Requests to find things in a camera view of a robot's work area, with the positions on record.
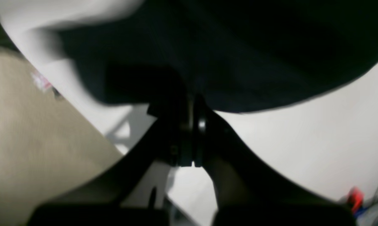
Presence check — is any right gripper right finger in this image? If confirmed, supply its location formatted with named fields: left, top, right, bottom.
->
left=194, top=95, right=356, bottom=226

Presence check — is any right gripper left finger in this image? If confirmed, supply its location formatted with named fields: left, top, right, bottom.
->
left=29, top=94, right=194, bottom=226

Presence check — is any black t-shirt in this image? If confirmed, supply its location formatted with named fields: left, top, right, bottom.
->
left=56, top=0, right=378, bottom=113

